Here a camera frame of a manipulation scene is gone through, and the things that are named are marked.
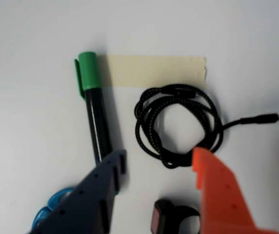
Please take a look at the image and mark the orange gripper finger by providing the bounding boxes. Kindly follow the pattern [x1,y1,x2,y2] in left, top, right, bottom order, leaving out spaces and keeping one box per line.
[191,147,279,234]

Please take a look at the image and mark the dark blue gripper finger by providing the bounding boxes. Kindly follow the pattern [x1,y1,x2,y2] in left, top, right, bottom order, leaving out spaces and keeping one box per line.
[27,149,128,234]

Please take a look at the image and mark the black braided USB cable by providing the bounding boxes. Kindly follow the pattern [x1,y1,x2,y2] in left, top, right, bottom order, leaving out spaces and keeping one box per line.
[134,83,279,170]

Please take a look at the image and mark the black marker with green cap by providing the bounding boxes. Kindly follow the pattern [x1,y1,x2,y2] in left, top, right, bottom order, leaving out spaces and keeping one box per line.
[74,51,113,167]

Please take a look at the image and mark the long beige masking tape strip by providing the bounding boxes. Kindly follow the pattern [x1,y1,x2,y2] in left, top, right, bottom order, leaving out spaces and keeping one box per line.
[104,55,208,88]

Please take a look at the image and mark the scissors with blue handles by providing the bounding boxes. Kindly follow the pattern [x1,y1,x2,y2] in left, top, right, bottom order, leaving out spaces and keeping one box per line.
[31,187,77,234]

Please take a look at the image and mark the black ring-shaped strap device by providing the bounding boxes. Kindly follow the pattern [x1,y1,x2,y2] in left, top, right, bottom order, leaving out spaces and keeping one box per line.
[150,198,202,234]

